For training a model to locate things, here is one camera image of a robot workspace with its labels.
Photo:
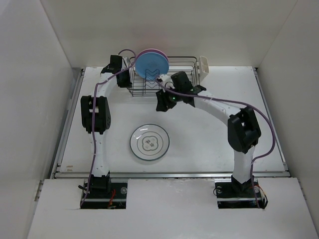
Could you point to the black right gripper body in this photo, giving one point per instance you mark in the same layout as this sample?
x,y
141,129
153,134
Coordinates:
x,y
175,97

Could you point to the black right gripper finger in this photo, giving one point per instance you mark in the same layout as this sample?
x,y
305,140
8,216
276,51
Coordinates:
x,y
161,104
169,105

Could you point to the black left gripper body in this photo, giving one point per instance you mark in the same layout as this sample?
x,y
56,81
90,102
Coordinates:
x,y
124,82

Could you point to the white plate grey flower outline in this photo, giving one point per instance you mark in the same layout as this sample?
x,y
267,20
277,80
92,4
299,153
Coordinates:
x,y
149,142

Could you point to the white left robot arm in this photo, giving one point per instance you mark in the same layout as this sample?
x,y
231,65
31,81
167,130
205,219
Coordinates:
x,y
95,110

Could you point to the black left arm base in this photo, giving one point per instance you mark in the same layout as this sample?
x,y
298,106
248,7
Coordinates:
x,y
103,193

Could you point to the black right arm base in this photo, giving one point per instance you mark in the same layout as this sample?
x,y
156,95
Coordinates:
x,y
230,194

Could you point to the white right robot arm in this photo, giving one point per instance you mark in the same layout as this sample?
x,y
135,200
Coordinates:
x,y
243,131

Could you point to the blue plate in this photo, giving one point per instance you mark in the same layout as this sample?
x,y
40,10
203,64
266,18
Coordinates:
x,y
150,65

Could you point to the purple plate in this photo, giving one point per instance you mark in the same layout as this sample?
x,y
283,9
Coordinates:
x,y
164,55

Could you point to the pink plate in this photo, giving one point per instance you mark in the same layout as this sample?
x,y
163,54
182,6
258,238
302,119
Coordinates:
x,y
150,50

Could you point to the white cutlery holder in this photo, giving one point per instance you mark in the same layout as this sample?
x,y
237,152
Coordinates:
x,y
202,68

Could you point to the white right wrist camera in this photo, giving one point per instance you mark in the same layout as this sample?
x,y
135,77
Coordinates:
x,y
165,81

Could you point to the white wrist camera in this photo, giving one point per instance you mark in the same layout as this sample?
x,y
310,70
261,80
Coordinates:
x,y
126,62
165,81

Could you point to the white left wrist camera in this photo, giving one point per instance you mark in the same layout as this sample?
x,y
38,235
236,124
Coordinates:
x,y
126,62

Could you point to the metal table edge rail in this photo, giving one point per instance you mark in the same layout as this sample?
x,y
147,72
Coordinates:
x,y
279,174

